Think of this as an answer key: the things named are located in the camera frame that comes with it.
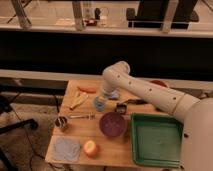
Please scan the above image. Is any green plastic tray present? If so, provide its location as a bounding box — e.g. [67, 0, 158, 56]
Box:
[131, 113, 183, 168]

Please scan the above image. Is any blue plastic cup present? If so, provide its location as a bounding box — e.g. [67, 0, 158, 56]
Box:
[93, 97, 105, 112]

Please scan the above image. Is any black office chair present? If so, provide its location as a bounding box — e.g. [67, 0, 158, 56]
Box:
[0, 83, 39, 171]

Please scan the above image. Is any yellow banana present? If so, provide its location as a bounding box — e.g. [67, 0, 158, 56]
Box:
[70, 91, 89, 110]

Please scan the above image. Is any orange apple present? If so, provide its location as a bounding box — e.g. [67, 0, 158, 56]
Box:
[83, 140, 98, 157]

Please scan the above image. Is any blue cloth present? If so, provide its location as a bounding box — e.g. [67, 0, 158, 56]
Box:
[52, 138, 81, 162]

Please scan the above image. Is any purple bowl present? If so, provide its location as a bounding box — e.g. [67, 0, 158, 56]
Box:
[99, 112, 127, 138]

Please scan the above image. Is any orange carrot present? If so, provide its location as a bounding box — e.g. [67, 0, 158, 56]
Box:
[77, 86, 96, 94]

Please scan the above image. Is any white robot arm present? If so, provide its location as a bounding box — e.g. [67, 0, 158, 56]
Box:
[98, 61, 213, 171]

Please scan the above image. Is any blue sponge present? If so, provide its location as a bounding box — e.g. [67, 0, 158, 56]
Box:
[109, 91, 120, 100]

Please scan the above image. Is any small black square box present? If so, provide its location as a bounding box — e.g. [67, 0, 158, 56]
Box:
[115, 103, 127, 115]

